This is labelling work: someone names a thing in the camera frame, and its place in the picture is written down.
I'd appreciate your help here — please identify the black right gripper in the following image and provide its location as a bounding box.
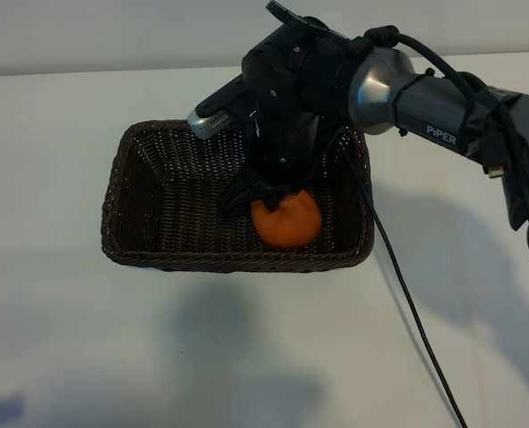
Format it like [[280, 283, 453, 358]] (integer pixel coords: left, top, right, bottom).
[[218, 109, 321, 216]]

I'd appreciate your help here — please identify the orange fruit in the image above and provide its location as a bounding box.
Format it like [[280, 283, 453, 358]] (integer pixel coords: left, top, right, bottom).
[[251, 189, 323, 248]]

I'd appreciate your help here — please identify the dark brown wicker basket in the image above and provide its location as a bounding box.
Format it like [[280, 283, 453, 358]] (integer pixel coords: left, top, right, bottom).
[[100, 118, 376, 274]]

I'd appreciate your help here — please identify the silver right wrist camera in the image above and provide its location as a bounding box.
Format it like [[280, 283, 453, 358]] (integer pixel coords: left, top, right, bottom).
[[186, 109, 235, 140]]

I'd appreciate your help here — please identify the right black camera mount bracket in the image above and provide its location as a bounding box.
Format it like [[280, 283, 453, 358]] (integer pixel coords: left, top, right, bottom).
[[195, 78, 252, 122]]

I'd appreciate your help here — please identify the thin black cable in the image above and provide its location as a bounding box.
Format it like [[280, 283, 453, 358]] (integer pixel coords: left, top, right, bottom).
[[290, 131, 469, 428]]

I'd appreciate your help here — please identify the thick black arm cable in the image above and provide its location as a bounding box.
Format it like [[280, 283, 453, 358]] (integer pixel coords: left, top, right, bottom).
[[362, 25, 529, 264]]

